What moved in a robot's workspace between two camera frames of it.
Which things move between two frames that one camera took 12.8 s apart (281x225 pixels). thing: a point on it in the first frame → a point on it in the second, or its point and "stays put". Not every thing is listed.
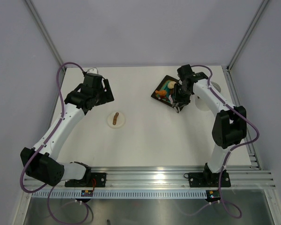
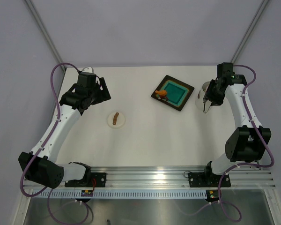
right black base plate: x=201 y=179 stays put
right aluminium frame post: x=230 y=64 stays put
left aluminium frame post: x=42 y=27 stays put
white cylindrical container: x=201 y=103 stays put
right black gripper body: x=181 y=96 → x=215 y=95
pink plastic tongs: x=177 y=111 → x=207 y=105
